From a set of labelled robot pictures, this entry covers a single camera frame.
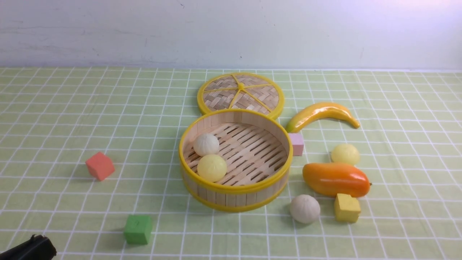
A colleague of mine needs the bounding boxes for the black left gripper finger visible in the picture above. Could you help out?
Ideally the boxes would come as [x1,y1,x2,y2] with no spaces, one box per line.
[0,235,57,260]

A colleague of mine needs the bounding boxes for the yellow bun front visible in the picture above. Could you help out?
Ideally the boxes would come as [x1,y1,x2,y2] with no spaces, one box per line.
[197,154,227,182]

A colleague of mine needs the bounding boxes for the yellow bun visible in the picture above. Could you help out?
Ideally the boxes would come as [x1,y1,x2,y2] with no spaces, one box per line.
[331,143,360,166]
[197,154,227,182]

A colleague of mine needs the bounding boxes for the white bun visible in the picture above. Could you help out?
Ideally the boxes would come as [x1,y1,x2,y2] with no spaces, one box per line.
[290,194,321,224]
[193,133,219,157]

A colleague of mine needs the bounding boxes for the bamboo steamer tray yellow rim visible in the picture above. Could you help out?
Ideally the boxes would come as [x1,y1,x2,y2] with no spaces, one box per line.
[178,109,293,212]

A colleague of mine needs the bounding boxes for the woven bamboo steamer lid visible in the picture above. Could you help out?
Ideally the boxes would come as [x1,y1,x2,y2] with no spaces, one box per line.
[197,72,284,120]

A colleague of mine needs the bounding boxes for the green foam cube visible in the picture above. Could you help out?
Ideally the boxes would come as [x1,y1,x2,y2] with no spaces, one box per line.
[123,214,152,245]

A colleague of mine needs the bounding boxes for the red foam cube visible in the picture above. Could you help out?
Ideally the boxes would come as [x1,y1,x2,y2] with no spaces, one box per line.
[85,152,115,181]

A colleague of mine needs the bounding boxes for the green checkered tablecloth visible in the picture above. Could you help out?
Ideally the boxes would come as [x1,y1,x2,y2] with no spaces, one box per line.
[0,67,462,260]

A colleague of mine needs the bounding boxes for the pink foam cube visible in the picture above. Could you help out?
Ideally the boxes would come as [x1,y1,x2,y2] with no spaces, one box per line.
[288,132,305,156]

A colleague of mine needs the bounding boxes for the orange plastic mango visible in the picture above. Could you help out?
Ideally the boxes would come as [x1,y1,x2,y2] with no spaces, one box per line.
[302,162,372,198]

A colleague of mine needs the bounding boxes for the yellow foam cube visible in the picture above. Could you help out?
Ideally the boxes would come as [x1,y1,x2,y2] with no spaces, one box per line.
[334,194,361,223]

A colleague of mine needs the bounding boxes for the yellow plastic banana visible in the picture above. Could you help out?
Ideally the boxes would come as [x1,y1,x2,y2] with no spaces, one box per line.
[285,102,360,133]

